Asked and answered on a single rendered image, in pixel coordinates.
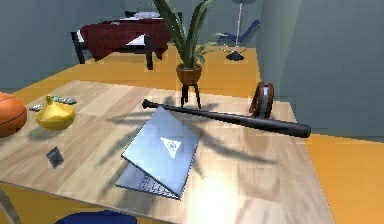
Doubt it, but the yellow watering can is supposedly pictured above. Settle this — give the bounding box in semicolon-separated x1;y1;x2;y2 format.
29;94;78;132

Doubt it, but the black baseball bat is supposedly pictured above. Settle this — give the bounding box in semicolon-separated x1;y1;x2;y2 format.
141;98;312;139

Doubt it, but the white pillow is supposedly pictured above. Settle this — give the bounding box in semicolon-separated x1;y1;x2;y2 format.
133;11;161;20

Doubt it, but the bed with dark red blanket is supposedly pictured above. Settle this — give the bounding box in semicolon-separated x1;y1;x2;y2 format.
69;10;184;71

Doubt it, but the small dark grey card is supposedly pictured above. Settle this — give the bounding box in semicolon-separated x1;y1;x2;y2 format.
45;146;65;169

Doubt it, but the wooden table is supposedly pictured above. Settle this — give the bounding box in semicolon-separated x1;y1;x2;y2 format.
0;79;336;224

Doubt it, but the silver grey laptop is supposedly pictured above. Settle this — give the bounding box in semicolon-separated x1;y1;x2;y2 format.
115;105;200;201

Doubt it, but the green house plant in brown pot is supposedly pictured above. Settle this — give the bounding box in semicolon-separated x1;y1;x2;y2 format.
152;0;231;110

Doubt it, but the orange basketball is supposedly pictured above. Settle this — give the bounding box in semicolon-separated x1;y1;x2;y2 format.
0;91;28;139

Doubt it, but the brown and grey round clock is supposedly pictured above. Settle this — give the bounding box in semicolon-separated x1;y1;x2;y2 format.
248;81;275;120

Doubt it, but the floor lamp with black base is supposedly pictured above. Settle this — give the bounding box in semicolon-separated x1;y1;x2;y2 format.
225;0;257;62

